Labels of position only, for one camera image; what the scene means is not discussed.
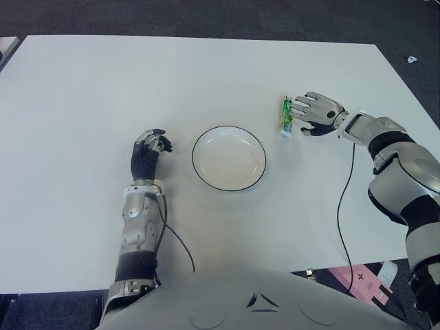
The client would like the pink box with black straps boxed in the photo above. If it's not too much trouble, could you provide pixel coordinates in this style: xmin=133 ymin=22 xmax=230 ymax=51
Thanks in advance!
xmin=326 ymin=263 xmax=393 ymax=307

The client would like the white plate with black rim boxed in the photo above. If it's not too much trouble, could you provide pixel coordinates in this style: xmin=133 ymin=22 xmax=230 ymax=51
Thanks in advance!
xmin=191 ymin=125 xmax=267 ymax=193

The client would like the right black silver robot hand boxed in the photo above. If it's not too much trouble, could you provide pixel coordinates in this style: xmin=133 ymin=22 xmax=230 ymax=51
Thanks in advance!
xmin=291 ymin=91 xmax=346 ymax=138

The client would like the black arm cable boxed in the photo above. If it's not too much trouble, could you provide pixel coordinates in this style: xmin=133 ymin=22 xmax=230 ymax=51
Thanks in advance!
xmin=337 ymin=142 xmax=355 ymax=296
xmin=146 ymin=187 xmax=196 ymax=286

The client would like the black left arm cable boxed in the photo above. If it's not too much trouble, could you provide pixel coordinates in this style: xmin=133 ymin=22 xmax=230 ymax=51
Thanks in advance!
xmin=146 ymin=187 xmax=196 ymax=286

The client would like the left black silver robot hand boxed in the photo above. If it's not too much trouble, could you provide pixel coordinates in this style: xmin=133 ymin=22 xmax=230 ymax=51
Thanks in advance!
xmin=130 ymin=129 xmax=175 ymax=180

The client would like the grey robot torso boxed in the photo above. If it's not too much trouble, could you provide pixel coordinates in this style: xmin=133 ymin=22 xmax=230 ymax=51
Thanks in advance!
xmin=96 ymin=266 xmax=434 ymax=330

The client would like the white paper strip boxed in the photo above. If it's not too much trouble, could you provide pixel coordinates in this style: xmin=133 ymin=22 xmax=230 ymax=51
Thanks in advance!
xmin=377 ymin=261 xmax=398 ymax=286

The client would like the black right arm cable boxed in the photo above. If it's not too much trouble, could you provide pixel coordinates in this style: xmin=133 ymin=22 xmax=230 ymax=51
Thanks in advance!
xmin=337 ymin=142 xmax=355 ymax=296

